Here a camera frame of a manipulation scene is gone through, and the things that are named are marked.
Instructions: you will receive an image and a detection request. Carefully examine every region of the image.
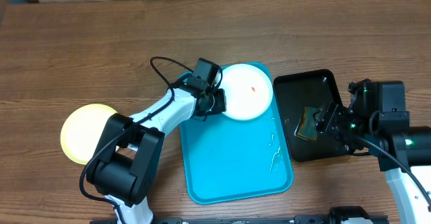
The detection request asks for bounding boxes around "green yellow sponge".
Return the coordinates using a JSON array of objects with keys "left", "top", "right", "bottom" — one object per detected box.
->
[{"left": 295, "top": 106, "right": 321, "bottom": 142}]

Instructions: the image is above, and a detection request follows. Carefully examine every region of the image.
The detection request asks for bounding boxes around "white plate with stain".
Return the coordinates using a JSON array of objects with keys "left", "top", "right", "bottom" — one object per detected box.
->
[{"left": 220, "top": 64, "right": 273, "bottom": 120}]

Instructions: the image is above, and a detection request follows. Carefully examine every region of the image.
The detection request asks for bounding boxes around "yellow plate with stain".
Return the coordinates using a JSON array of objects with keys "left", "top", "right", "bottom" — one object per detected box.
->
[{"left": 60, "top": 104, "right": 117, "bottom": 165}]

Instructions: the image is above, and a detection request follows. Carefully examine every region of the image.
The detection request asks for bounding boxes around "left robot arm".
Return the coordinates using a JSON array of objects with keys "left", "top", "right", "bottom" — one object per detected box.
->
[{"left": 79, "top": 58, "right": 226, "bottom": 223}]

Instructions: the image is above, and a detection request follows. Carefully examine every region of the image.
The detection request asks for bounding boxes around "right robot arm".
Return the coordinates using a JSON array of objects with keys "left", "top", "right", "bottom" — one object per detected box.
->
[{"left": 312, "top": 79, "right": 430, "bottom": 223}]

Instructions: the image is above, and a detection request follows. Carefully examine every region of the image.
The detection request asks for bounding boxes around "black rectangular tray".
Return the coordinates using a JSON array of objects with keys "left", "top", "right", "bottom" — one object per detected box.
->
[{"left": 273, "top": 69, "right": 347, "bottom": 162}]

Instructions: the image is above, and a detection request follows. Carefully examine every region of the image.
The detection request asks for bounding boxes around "teal plastic tray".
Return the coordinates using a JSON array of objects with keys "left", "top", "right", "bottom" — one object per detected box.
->
[{"left": 178, "top": 61, "right": 294, "bottom": 205}]

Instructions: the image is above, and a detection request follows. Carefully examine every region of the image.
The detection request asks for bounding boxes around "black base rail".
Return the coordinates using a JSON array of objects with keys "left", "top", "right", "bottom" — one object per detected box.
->
[{"left": 90, "top": 205, "right": 390, "bottom": 224}]

